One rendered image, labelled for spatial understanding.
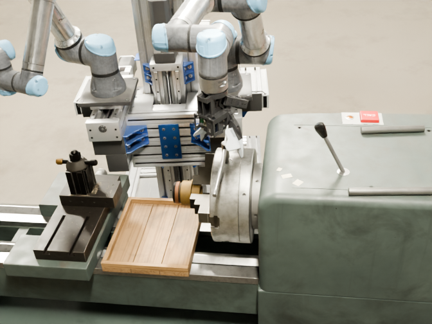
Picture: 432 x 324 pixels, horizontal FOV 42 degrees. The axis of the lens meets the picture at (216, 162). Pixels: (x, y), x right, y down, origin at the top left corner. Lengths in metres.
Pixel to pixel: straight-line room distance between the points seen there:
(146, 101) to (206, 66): 1.09
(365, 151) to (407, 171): 0.15
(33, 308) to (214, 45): 1.41
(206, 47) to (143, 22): 1.04
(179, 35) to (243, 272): 0.83
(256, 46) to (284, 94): 2.60
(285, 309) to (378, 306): 0.30
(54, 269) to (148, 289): 0.33
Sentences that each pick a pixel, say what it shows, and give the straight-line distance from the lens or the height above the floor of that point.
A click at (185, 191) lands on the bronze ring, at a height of 1.11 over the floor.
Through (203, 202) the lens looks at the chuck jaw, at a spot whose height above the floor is 1.10.
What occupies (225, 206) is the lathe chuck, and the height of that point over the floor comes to 1.15.
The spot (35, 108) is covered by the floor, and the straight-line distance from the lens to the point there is 4.96.
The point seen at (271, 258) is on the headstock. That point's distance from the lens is 1.73.
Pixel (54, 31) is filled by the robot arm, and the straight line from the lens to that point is 2.32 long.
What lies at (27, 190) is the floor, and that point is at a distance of 3.97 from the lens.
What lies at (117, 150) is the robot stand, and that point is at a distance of 2.38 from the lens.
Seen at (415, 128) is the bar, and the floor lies 1.27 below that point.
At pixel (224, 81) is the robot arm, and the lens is 1.44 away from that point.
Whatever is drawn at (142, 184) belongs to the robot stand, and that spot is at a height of 0.21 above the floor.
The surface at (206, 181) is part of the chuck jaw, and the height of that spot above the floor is 1.13.
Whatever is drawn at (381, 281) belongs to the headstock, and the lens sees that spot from 1.81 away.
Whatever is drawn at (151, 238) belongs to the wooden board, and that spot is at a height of 0.89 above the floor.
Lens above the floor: 2.24
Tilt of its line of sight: 35 degrees down
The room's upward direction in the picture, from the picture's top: 4 degrees counter-clockwise
